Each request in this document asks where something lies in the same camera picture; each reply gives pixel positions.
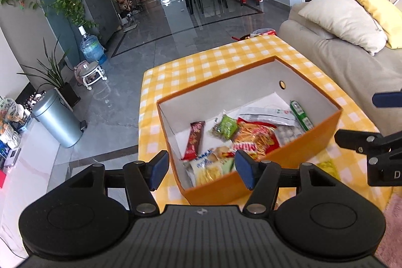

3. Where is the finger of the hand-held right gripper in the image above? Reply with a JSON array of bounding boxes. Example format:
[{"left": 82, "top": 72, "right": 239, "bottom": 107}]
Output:
[
  {"left": 372, "top": 91, "right": 402, "bottom": 108},
  {"left": 334, "top": 129, "right": 402, "bottom": 157}
]

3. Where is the round decorated fan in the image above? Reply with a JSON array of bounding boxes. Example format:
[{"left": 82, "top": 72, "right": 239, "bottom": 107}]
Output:
[{"left": 0, "top": 98, "right": 18, "bottom": 124}]

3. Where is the white low cabinet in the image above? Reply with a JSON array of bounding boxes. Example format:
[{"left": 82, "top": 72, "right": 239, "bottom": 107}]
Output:
[{"left": 0, "top": 89, "right": 79, "bottom": 259}]

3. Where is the yellow pillow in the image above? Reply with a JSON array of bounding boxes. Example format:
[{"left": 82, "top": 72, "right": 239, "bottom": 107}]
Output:
[{"left": 343, "top": 0, "right": 402, "bottom": 49}]

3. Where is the pink rug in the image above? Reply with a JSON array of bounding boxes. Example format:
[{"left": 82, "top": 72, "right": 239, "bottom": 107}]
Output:
[{"left": 374, "top": 189, "right": 402, "bottom": 265}]

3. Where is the yellow checkered tablecloth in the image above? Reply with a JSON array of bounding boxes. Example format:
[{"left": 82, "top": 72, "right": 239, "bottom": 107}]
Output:
[{"left": 138, "top": 34, "right": 393, "bottom": 215}]

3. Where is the orange-red snack packet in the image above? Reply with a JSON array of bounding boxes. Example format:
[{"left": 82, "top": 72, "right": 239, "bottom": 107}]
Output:
[{"left": 231, "top": 119, "right": 280, "bottom": 162}]

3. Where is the grey cabinet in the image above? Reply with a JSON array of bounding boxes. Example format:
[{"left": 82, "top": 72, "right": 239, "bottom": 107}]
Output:
[{"left": 80, "top": 0, "right": 121, "bottom": 45}]

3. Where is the grey sofa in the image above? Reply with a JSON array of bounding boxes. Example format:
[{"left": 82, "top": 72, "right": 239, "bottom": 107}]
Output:
[{"left": 279, "top": 0, "right": 402, "bottom": 137}]

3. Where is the cream pillow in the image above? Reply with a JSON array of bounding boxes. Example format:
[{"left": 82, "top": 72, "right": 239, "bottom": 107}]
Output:
[{"left": 298, "top": 0, "right": 388, "bottom": 56}]

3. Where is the pale yellow snack packet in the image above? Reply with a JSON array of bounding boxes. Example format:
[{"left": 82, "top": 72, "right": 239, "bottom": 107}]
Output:
[{"left": 184, "top": 147, "right": 236, "bottom": 187}]

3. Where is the white snack packet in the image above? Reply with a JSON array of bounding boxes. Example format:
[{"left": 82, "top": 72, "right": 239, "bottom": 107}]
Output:
[{"left": 239, "top": 106, "right": 299, "bottom": 127}]

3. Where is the red snack bag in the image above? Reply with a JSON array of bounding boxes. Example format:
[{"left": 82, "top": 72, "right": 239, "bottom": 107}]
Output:
[{"left": 232, "top": 29, "right": 277, "bottom": 41}]

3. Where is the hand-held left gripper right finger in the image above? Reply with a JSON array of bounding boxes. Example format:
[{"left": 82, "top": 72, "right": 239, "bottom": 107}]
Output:
[{"left": 235, "top": 149, "right": 341, "bottom": 215}]

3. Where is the brown-red bar wrapper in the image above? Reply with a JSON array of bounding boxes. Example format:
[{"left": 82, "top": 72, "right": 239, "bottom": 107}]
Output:
[{"left": 181, "top": 121, "right": 206, "bottom": 161}]

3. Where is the orange cardboard box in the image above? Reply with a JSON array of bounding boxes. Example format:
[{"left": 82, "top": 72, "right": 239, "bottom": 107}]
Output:
[{"left": 156, "top": 56, "right": 343, "bottom": 205}]

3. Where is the silver metal trash bin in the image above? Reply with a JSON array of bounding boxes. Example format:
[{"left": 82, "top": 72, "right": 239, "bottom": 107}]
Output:
[{"left": 31, "top": 88, "right": 87, "bottom": 148}]

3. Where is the white rolling stool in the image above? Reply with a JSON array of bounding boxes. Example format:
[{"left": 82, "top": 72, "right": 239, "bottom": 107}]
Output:
[{"left": 75, "top": 61, "right": 108, "bottom": 90}]

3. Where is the clear packet of white candies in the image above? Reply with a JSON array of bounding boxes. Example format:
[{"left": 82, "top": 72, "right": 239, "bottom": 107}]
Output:
[{"left": 275, "top": 125, "right": 307, "bottom": 147}]

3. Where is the blue water jug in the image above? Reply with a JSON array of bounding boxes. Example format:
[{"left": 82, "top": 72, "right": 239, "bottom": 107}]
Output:
[{"left": 78, "top": 26, "right": 109, "bottom": 65}]

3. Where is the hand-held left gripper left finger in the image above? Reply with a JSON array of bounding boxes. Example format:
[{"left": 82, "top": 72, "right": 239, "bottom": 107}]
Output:
[{"left": 71, "top": 150, "right": 170, "bottom": 215}]

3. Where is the green sausage packet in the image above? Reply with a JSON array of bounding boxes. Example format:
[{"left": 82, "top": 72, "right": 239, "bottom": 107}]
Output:
[{"left": 289, "top": 100, "right": 314, "bottom": 131}]

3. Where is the green snack packet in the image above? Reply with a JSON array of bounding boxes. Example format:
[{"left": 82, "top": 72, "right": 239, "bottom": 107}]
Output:
[{"left": 211, "top": 114, "right": 239, "bottom": 142}]

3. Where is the long-leaf potted plant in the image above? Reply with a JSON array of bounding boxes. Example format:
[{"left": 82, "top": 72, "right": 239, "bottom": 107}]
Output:
[{"left": 17, "top": 36, "right": 81, "bottom": 108}]

